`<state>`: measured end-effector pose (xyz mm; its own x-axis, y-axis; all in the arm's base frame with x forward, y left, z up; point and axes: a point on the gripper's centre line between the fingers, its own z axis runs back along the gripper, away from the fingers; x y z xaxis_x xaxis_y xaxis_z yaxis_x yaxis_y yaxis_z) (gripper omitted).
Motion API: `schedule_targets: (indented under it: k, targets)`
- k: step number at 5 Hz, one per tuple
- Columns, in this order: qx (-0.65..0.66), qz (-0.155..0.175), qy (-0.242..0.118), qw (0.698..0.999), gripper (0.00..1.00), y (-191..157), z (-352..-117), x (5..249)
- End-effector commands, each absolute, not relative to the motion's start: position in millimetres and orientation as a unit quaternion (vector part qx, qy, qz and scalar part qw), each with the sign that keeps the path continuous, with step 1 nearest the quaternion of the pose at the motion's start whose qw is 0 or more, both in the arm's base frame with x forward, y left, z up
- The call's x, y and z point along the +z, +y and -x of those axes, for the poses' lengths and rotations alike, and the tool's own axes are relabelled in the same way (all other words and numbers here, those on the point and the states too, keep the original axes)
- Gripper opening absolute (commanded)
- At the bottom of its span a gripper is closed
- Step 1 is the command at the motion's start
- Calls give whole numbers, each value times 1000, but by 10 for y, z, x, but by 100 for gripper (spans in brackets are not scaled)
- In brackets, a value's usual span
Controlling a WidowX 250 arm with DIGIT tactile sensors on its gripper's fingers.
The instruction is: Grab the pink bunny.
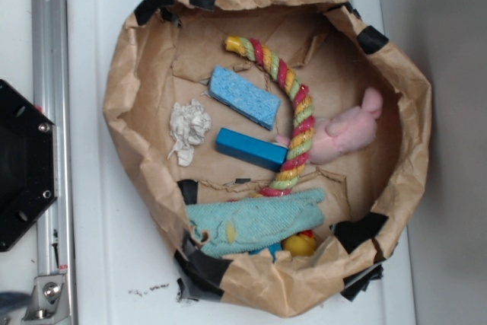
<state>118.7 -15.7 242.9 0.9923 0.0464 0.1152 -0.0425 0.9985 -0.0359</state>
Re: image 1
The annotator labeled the multicolour twisted rope toy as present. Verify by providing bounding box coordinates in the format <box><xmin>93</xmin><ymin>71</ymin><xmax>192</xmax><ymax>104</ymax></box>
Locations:
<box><xmin>224</xmin><ymin>36</ymin><xmax>316</xmax><ymax>197</ymax></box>

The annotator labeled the yellow rubber duck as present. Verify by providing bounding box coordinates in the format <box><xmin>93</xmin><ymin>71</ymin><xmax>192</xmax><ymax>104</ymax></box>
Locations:
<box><xmin>282</xmin><ymin>230</ymin><xmax>317</xmax><ymax>256</ymax></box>

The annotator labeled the aluminium extrusion rail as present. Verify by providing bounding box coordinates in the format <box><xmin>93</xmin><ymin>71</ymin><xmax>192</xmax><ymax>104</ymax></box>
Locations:
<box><xmin>32</xmin><ymin>0</ymin><xmax>78</xmax><ymax>324</ymax></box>

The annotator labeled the blue rectangular block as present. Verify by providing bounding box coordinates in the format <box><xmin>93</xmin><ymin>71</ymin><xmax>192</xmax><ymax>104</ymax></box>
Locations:
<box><xmin>215</xmin><ymin>128</ymin><xmax>288</xmax><ymax>172</ymax></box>

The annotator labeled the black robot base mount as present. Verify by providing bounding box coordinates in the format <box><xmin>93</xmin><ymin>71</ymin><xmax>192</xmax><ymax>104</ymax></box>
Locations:
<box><xmin>1</xmin><ymin>80</ymin><xmax>56</xmax><ymax>253</ymax></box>

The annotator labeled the crumpled white paper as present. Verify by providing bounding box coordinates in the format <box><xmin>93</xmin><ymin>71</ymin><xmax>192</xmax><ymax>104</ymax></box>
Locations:
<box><xmin>167</xmin><ymin>99</ymin><xmax>212</xmax><ymax>167</ymax></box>

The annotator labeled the light blue sponge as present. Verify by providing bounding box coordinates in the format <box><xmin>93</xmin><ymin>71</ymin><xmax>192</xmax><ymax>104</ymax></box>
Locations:
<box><xmin>208</xmin><ymin>66</ymin><xmax>281</xmax><ymax>130</ymax></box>

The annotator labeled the brown paper bag bin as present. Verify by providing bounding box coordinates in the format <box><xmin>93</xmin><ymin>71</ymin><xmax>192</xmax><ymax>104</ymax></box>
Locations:
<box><xmin>103</xmin><ymin>0</ymin><xmax>431</xmax><ymax>317</ymax></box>

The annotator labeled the white tray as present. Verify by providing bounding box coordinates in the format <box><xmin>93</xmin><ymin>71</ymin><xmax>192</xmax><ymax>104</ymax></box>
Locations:
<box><xmin>65</xmin><ymin>0</ymin><xmax>418</xmax><ymax>325</ymax></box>

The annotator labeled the teal terry cloth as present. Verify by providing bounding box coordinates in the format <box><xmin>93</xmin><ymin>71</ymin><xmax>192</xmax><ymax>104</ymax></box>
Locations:
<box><xmin>186</xmin><ymin>188</ymin><xmax>326</xmax><ymax>258</ymax></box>

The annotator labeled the metal corner bracket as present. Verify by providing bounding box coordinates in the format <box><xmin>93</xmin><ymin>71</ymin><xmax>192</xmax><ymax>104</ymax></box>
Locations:
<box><xmin>21</xmin><ymin>274</ymin><xmax>70</xmax><ymax>324</ymax></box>

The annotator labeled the pink plush bunny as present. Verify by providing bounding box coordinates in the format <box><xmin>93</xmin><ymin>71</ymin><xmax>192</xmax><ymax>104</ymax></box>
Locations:
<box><xmin>274</xmin><ymin>87</ymin><xmax>384</xmax><ymax>165</ymax></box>

